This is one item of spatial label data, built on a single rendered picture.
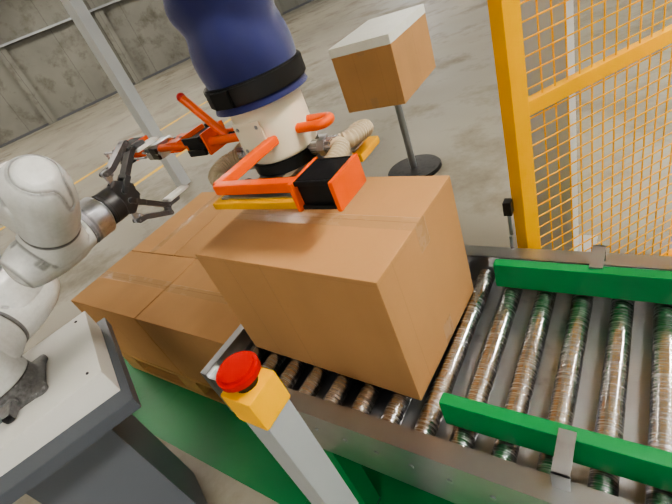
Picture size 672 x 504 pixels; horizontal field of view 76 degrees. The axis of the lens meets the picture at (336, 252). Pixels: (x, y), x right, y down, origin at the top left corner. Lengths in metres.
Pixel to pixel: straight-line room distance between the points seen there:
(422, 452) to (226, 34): 0.92
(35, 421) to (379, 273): 0.93
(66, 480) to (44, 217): 0.91
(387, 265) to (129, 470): 1.08
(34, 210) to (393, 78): 2.20
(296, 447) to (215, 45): 0.74
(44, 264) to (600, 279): 1.24
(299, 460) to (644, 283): 0.89
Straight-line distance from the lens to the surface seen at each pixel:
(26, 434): 1.37
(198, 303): 1.85
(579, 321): 1.26
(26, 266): 0.97
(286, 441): 0.78
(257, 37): 0.91
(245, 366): 0.68
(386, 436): 1.05
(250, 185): 0.77
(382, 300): 0.87
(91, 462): 1.55
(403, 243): 0.92
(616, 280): 1.26
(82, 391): 1.33
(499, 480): 0.98
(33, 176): 0.83
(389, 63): 2.69
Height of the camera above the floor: 1.48
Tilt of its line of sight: 33 degrees down
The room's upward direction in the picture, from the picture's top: 23 degrees counter-clockwise
